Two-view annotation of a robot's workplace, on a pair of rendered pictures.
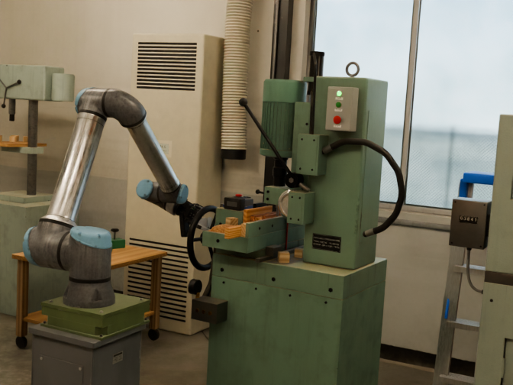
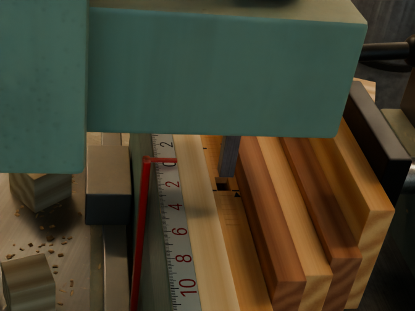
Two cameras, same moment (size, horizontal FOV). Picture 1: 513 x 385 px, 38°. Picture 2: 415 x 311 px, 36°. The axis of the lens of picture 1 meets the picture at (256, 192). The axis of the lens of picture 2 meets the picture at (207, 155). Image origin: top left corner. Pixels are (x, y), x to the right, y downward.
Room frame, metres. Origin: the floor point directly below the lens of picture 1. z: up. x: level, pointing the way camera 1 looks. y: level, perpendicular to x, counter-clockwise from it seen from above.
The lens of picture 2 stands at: (3.27, -0.32, 1.19)
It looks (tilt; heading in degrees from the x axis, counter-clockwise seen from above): 35 degrees down; 137
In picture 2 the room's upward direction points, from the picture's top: 9 degrees clockwise
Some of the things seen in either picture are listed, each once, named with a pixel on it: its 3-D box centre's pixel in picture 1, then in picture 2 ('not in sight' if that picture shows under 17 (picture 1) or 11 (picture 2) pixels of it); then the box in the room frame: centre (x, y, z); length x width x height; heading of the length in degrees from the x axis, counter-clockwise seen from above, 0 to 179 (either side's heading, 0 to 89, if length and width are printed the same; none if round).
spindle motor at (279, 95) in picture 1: (283, 118); not in sight; (3.05, -0.09, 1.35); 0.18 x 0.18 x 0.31
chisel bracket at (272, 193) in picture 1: (282, 198); (209, 58); (3.04, -0.11, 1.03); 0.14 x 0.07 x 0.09; 60
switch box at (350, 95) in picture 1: (341, 108); not in sight; (2.76, -0.30, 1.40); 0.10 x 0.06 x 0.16; 60
